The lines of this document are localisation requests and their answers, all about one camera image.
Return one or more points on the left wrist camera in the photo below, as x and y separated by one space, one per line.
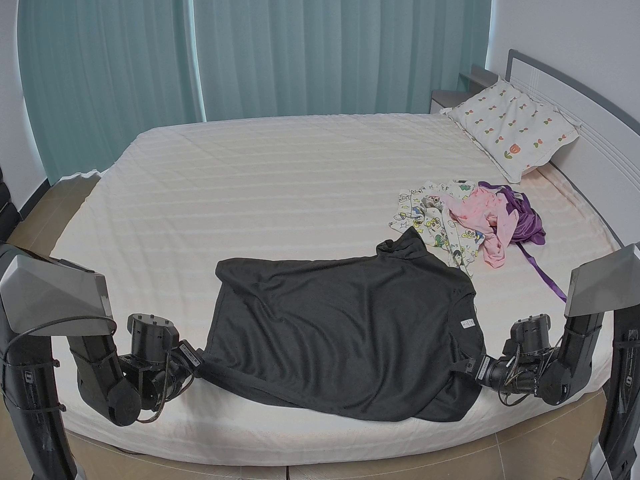
174 338

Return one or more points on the purple satin garment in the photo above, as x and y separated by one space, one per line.
530 223

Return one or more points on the white printed pillow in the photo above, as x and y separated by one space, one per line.
510 128

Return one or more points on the white printed pyjama garment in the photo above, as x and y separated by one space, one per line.
430 218

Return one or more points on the blue-green curtain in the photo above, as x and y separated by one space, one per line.
340 38
110 68

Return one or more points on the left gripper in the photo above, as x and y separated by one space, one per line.
175 375

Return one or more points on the bed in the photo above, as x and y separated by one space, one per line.
275 178

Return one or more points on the pink garment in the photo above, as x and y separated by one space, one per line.
480 218

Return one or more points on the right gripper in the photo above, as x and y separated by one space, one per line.
492 373

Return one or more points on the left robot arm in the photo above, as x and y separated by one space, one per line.
50 288

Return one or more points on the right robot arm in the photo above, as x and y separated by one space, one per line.
595 288

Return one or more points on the grey bedside table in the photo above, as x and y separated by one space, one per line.
450 99

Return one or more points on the black T-shirt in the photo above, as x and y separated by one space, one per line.
340 328

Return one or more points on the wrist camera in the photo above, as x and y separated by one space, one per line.
516 335
174 338

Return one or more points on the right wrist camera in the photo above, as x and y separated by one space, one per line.
516 335

